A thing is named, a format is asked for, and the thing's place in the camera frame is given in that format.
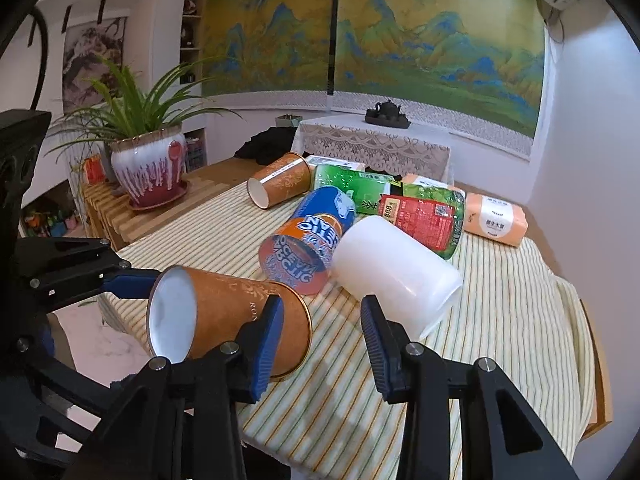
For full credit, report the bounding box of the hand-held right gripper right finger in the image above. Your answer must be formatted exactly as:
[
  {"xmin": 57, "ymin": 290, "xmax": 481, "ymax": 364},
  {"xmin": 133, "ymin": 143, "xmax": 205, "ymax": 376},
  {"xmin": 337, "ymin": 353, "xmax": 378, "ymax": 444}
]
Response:
[{"xmin": 360, "ymin": 294, "xmax": 581, "ymax": 480}]

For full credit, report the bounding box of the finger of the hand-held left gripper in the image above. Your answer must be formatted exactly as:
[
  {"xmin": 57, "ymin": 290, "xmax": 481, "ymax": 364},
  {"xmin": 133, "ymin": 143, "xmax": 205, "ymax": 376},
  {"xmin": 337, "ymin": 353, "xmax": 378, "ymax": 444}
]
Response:
[
  {"xmin": 16, "ymin": 237, "xmax": 162, "ymax": 312},
  {"xmin": 0, "ymin": 336, "xmax": 151, "ymax": 467}
]

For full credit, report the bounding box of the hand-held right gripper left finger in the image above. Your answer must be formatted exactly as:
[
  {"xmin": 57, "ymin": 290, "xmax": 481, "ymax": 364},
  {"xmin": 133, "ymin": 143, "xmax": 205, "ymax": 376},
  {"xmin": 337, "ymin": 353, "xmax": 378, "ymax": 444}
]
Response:
[{"xmin": 75, "ymin": 295, "xmax": 286, "ymax": 480}]

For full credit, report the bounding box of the orange paper cup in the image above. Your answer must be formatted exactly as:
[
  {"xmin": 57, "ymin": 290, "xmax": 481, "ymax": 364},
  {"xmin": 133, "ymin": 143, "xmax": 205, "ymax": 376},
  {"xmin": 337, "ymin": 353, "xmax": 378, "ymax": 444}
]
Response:
[
  {"xmin": 247, "ymin": 152, "xmax": 314, "ymax": 209},
  {"xmin": 146, "ymin": 264, "xmax": 314, "ymax": 380}
]

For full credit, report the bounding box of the white plastic cup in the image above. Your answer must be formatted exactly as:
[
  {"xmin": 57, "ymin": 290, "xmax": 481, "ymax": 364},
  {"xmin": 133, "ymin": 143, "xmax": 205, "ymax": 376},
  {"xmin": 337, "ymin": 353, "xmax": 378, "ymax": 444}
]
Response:
[{"xmin": 330, "ymin": 215, "xmax": 464, "ymax": 341}]

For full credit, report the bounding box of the blue and orange printed cup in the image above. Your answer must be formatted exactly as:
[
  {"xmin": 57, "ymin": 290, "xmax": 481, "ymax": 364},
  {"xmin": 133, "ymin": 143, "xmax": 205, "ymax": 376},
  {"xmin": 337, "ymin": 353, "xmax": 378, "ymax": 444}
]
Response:
[{"xmin": 258, "ymin": 185, "xmax": 357, "ymax": 296}]

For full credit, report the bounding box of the slatted wooden bench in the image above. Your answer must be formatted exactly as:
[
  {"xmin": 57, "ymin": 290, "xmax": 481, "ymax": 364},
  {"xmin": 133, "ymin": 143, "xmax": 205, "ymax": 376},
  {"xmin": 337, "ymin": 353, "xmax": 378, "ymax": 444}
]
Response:
[{"xmin": 79, "ymin": 157, "xmax": 253, "ymax": 252}]

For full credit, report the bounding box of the red pot saucer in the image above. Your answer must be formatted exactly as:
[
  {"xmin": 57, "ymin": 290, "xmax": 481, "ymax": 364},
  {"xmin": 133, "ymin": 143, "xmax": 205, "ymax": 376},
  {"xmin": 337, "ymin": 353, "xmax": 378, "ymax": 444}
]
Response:
[{"xmin": 127, "ymin": 179, "xmax": 192, "ymax": 211}]

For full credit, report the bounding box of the ink painting scroll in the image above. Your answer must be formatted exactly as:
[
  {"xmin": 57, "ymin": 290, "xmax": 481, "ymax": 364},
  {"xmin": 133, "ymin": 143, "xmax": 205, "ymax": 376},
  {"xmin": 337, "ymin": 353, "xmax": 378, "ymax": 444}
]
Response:
[{"xmin": 61, "ymin": 14, "xmax": 129, "ymax": 114}]

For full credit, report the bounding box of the potted green plant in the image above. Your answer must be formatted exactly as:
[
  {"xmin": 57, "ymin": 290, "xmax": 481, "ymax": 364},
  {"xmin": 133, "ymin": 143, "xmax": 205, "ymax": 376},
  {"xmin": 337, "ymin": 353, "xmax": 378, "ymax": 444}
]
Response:
[{"xmin": 46, "ymin": 54, "xmax": 242, "ymax": 209}]

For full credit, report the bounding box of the striped tablecloth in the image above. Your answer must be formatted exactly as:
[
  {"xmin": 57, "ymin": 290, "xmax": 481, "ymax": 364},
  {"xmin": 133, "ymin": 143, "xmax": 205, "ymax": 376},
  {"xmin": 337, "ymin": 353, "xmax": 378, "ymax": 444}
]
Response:
[{"xmin": 99, "ymin": 179, "xmax": 597, "ymax": 480}]

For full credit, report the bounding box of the green and red snack packet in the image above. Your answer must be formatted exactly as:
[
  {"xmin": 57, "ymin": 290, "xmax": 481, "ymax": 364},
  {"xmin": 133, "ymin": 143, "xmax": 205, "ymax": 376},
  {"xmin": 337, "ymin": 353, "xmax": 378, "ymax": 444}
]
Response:
[{"xmin": 377, "ymin": 182, "xmax": 469, "ymax": 261}]

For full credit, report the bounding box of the green tea packet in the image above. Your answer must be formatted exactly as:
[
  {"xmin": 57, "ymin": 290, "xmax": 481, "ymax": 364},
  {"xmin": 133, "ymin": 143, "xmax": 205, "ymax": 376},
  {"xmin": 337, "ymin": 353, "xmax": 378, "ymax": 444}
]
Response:
[{"xmin": 311, "ymin": 162, "xmax": 403, "ymax": 213}]

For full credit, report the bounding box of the peach tissue pack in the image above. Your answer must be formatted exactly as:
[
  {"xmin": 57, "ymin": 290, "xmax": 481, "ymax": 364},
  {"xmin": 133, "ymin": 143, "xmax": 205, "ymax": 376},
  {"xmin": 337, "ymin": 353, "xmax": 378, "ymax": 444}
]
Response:
[{"xmin": 462, "ymin": 192, "xmax": 530, "ymax": 249}]

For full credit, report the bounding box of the peach flat packet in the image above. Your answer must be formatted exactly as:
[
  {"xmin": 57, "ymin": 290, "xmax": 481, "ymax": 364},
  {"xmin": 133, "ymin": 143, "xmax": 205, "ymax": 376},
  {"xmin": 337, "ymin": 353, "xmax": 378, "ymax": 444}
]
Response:
[{"xmin": 400, "ymin": 173, "xmax": 453, "ymax": 192}]

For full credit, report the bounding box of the black cloth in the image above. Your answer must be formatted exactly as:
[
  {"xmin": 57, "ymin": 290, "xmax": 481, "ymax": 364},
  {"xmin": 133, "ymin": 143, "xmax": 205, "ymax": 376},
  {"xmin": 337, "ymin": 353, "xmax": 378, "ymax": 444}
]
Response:
[{"xmin": 234, "ymin": 126, "xmax": 302, "ymax": 166}]

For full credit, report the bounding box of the white flat box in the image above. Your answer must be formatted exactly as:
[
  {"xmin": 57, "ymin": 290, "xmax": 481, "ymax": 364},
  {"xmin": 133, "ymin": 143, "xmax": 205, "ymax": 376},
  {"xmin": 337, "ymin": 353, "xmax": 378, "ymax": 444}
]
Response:
[{"xmin": 304, "ymin": 154, "xmax": 367, "ymax": 172}]

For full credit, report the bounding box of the lace covered side table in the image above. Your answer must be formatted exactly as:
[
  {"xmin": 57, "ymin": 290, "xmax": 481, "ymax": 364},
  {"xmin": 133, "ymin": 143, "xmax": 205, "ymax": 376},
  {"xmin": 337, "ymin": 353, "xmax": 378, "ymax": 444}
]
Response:
[{"xmin": 292, "ymin": 113, "xmax": 454, "ymax": 187}]

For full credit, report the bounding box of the wooden table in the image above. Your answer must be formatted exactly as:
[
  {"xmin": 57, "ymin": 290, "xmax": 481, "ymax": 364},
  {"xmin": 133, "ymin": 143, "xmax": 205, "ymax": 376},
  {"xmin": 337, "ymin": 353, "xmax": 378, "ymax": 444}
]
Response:
[{"xmin": 579, "ymin": 297, "xmax": 615, "ymax": 428}]

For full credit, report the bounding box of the dark tea set tray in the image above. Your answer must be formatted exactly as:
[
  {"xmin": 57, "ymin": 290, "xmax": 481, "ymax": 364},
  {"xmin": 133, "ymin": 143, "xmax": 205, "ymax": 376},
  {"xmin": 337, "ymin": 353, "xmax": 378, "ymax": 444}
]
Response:
[{"xmin": 363, "ymin": 100, "xmax": 412, "ymax": 130}]

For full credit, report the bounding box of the black cable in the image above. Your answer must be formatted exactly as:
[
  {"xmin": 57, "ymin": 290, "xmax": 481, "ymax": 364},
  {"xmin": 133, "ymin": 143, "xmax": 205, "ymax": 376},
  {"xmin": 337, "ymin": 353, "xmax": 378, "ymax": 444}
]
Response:
[{"xmin": 29, "ymin": 6, "xmax": 52, "ymax": 112}]

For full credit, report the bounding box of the white wall shelf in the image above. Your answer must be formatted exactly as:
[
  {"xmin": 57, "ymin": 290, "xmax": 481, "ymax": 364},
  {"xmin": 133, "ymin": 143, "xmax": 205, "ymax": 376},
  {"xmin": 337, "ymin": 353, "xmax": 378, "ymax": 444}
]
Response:
[{"xmin": 179, "ymin": 0, "xmax": 209, "ymax": 97}]

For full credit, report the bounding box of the landscape wall painting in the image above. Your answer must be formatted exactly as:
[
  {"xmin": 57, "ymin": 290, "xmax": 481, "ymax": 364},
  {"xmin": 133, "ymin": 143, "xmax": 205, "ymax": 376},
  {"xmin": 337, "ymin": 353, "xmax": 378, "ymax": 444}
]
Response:
[{"xmin": 199, "ymin": 0, "xmax": 547, "ymax": 139}]

